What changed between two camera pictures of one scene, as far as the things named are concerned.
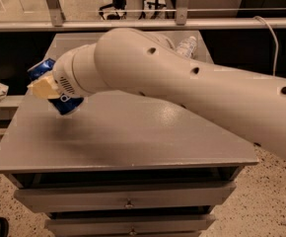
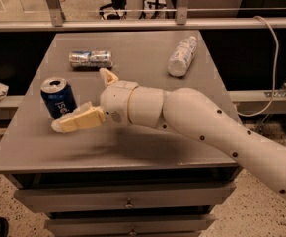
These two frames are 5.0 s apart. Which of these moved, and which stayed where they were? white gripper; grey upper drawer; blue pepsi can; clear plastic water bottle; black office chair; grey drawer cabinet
Moved: blue pepsi can; white gripper
Stayed: grey drawer cabinet; grey upper drawer; clear plastic water bottle; black office chair
